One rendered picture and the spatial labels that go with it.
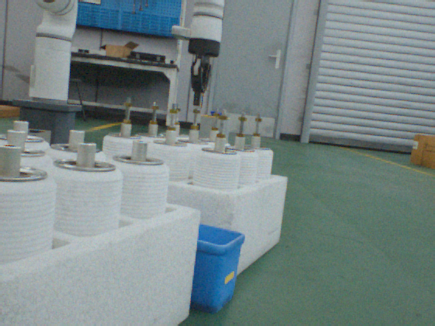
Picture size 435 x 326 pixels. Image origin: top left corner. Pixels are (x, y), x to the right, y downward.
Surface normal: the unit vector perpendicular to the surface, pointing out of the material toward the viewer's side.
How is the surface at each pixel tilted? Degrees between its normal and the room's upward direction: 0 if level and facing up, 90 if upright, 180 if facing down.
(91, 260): 90
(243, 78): 90
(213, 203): 90
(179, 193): 90
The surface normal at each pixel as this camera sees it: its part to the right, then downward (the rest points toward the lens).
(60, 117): 0.71, 0.21
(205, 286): -0.39, 0.10
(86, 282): 0.91, 0.15
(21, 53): 0.04, 0.12
